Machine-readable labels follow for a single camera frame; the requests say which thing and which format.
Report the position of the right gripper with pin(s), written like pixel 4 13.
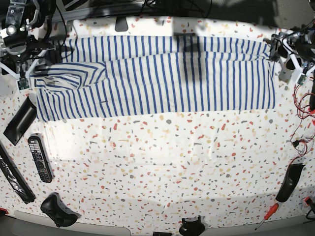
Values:
pixel 21 54

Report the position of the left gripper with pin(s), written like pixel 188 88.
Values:
pixel 296 54

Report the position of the blue white striped t-shirt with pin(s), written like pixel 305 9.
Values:
pixel 111 76

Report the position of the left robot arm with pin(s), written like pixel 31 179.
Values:
pixel 308 32

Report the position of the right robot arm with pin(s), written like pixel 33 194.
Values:
pixel 28 27

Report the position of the black angled tube part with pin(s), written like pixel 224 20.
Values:
pixel 21 121

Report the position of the grey table clamp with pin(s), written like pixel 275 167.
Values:
pixel 121 24

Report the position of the black TV remote control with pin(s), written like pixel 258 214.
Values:
pixel 40 159

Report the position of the long black bar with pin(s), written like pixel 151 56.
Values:
pixel 14 177

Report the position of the black curved plastic shell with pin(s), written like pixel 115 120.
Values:
pixel 290 181

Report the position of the black game controller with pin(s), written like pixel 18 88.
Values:
pixel 53 210

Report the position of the small red black connector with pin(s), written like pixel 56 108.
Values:
pixel 308 201

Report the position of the red handled screwdriver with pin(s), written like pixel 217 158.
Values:
pixel 271 211

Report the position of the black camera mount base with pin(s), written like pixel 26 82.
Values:
pixel 192 228

